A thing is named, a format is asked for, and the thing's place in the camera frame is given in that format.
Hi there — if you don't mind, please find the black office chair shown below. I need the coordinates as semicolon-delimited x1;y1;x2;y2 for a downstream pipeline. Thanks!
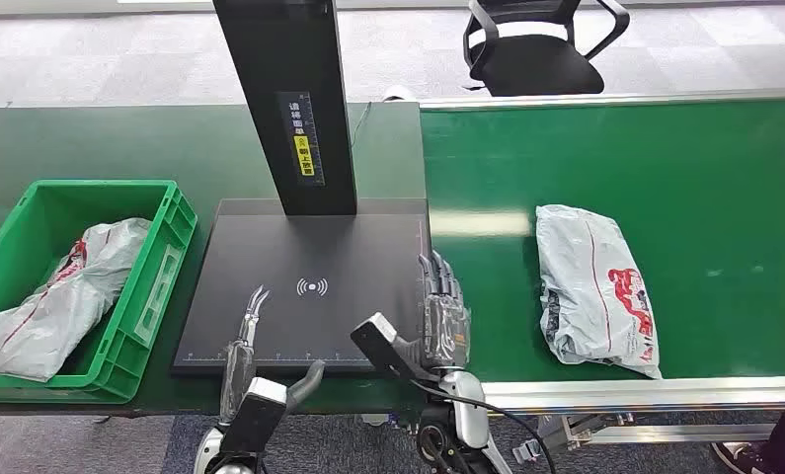
462;0;631;98

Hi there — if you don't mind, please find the black weighing device with column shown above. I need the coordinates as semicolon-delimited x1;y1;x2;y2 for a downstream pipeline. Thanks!
171;0;433;378

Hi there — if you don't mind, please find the yellow label sticker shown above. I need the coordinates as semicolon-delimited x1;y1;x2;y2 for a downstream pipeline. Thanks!
292;135;315;178

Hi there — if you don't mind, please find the grey courier package red print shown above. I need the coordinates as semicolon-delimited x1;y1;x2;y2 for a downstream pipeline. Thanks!
534;204;664;381

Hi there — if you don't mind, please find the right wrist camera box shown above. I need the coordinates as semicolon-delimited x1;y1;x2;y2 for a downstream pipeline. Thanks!
350;312;435;385

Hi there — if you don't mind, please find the grey courier package bag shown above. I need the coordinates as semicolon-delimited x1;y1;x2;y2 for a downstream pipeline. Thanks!
0;217;153;384

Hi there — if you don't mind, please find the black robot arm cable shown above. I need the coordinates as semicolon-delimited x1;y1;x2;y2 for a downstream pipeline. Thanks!
410;377;558;474

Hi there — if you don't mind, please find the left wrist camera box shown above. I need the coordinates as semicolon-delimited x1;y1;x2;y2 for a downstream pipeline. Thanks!
218;377;289;459

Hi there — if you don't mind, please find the green conveyor belt aluminium frame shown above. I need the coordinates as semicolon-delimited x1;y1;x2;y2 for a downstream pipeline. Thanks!
419;88;785;467

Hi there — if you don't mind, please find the green plastic basket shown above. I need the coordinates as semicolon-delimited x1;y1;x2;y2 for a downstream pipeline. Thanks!
0;180;199;405

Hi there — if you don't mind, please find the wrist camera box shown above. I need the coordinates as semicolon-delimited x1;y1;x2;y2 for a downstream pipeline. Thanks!
350;312;435;385
218;377;289;459

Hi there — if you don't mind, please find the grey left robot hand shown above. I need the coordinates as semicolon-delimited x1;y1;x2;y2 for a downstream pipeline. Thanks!
218;284;327;427

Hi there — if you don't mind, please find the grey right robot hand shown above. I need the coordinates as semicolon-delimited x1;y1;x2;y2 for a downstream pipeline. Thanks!
398;250;472;373

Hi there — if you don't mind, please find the person's shoe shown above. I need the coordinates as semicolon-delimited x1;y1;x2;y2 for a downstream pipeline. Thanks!
711;441;770;474

